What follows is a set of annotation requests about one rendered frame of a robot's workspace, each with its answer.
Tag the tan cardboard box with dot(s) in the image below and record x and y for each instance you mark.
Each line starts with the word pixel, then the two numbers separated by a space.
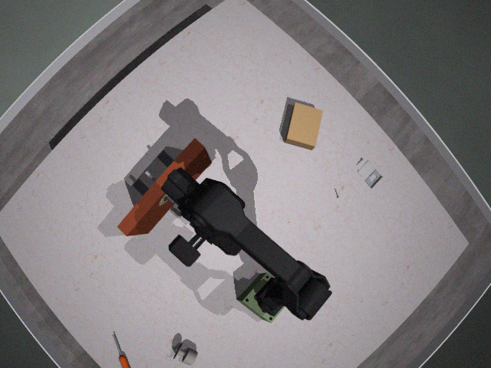
pixel 304 127

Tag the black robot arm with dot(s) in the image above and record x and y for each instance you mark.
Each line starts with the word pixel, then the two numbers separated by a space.
pixel 217 210

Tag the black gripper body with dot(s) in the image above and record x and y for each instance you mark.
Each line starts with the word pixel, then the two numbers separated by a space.
pixel 184 250

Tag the orange-handled screwdriver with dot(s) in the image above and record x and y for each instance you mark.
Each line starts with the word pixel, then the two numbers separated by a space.
pixel 122 358

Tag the brown wooden door slab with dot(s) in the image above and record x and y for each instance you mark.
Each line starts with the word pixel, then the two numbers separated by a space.
pixel 148 211

